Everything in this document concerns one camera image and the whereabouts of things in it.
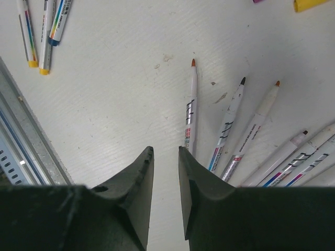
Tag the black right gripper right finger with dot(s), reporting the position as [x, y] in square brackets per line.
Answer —
[218, 216]

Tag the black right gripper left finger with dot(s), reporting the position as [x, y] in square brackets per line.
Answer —
[114, 215]

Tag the magenta cap marker pen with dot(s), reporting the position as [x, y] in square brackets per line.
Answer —
[226, 125]

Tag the brown cap marker pen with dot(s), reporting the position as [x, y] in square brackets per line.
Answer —
[301, 155]

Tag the red cap marker group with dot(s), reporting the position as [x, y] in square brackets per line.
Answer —
[250, 132]

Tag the yellow cap marker pen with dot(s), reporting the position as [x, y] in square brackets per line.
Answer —
[191, 112]

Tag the yellow cap marker group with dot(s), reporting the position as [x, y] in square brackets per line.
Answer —
[324, 151]

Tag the blue cap marker pen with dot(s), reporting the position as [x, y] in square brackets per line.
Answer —
[59, 22]

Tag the grey slotted cable duct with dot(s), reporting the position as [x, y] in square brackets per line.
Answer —
[11, 167]

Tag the aluminium frame rail front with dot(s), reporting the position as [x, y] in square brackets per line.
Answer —
[24, 138]

